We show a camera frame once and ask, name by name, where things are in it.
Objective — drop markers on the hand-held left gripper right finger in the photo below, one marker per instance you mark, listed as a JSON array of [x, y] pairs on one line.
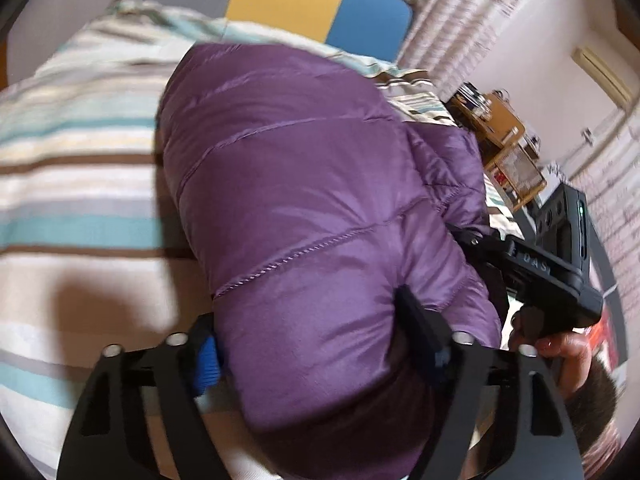
[[432, 352]]

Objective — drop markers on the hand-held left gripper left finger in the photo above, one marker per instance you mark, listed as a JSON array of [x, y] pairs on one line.
[[207, 360]]

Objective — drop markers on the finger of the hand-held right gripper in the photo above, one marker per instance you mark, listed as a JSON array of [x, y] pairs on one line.
[[482, 246]]

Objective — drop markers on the purple puffer jacket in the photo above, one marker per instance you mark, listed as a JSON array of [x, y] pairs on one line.
[[310, 185]]

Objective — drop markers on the person's right forearm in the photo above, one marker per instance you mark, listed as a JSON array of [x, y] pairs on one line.
[[595, 410]]

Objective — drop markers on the person's right hand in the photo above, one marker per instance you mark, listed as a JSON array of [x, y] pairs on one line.
[[570, 355]]

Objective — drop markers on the pink red cloth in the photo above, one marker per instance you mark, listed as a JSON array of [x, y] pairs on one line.
[[607, 335]]

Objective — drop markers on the patterned white curtain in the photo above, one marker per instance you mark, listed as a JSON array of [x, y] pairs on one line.
[[615, 200], [460, 20]]

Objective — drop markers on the wooden side table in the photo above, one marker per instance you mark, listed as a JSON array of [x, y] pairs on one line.
[[500, 125]]

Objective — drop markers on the striped bedspread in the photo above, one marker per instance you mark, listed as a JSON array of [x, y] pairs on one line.
[[75, 185]]

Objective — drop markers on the grey yellow blue headboard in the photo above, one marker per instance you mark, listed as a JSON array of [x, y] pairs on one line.
[[290, 0]]

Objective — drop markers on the wall air conditioner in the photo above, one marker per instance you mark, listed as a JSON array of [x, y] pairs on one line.
[[602, 72]]

